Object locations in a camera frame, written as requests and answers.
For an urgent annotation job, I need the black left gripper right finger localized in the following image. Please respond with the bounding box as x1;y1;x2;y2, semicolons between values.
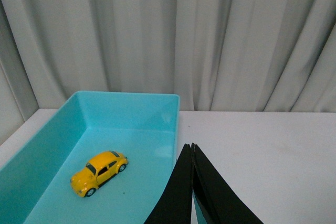
191;143;262;223

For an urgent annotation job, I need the yellow beetle toy car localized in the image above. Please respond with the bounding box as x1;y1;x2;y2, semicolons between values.
70;151;129;197

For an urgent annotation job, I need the turquoise plastic bin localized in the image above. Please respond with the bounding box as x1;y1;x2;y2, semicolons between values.
0;90;211;224

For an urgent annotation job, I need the grey-white curtain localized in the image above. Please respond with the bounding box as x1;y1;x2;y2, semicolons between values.
0;0;336;146

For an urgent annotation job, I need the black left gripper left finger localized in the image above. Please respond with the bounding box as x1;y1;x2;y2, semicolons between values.
145;144;194;224

